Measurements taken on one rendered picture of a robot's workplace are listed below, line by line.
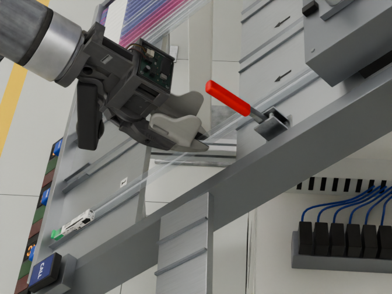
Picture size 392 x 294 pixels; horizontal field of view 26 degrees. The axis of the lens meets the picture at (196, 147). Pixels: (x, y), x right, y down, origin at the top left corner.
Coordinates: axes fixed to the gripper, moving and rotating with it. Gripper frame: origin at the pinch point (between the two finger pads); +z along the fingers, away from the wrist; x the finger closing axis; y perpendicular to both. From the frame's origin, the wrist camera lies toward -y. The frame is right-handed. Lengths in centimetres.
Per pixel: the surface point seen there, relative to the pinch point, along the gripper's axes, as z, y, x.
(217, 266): 57, -76, 51
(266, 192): 6.0, 6.9, -9.9
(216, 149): 37, -50, 61
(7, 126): 5, -112, 97
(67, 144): -5.8, -30.4, 19.4
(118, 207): -1.6, -16.1, -1.3
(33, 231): -4.6, -39.3, 7.3
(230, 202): 3.9, 2.8, -9.9
